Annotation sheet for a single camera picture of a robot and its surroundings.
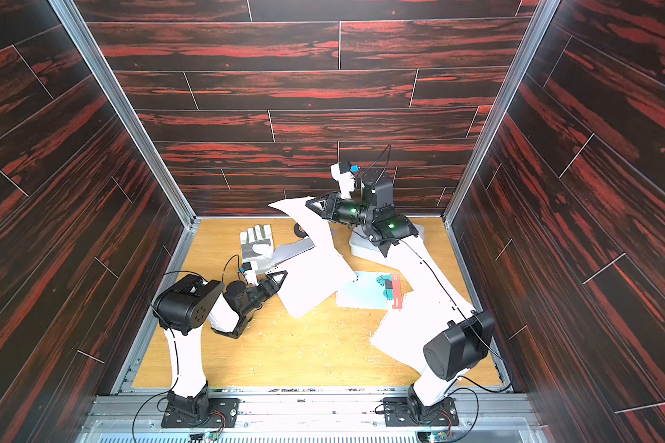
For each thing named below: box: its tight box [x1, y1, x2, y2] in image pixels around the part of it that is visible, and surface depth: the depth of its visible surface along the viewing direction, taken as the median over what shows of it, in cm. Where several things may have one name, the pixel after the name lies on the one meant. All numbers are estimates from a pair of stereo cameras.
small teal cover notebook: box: [336, 271, 403, 310], surface depth 98 cm
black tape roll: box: [293, 222, 310, 240], surface depth 117 cm
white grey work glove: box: [240, 223, 275, 276], surface depth 113 cm
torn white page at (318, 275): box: [267, 196, 359, 320], surface depth 95 cm
